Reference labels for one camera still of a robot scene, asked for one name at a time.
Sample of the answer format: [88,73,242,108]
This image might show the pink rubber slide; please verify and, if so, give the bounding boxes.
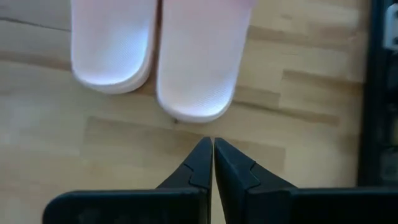
[156,0,257,124]
[70,0,158,95]

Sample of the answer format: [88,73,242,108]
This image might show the black aluminium table frame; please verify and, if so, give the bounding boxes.
[357,0,398,187]

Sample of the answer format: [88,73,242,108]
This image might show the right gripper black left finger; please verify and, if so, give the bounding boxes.
[42,136,214,224]

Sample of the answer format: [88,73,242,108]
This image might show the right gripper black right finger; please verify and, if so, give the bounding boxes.
[213,137,398,224]

